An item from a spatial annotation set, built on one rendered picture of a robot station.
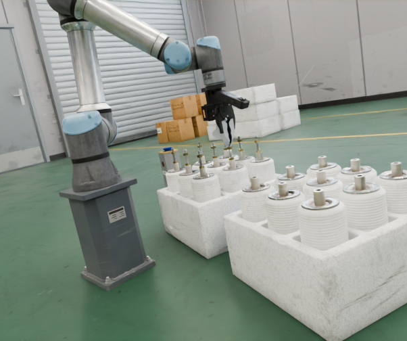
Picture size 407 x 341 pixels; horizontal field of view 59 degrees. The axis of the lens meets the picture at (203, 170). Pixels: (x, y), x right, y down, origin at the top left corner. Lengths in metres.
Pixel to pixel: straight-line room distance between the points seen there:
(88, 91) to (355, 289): 0.97
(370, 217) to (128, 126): 6.25
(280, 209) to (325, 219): 0.13
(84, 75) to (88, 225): 0.49
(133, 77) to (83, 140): 5.98
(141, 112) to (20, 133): 2.19
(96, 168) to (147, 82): 6.16
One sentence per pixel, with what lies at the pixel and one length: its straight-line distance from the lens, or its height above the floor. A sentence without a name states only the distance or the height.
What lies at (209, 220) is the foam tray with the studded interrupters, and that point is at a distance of 1.17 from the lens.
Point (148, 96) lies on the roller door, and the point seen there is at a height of 0.77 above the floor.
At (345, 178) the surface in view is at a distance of 0.99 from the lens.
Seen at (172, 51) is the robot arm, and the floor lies 0.65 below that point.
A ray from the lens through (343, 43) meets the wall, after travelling 6.69.
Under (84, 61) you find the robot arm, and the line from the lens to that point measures 1.29.
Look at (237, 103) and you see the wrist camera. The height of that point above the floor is 0.47.
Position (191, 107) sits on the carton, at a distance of 5.20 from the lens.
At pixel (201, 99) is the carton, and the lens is 5.38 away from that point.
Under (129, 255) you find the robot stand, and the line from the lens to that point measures 1.20.
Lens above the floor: 0.50
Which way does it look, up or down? 11 degrees down
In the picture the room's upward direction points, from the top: 11 degrees counter-clockwise
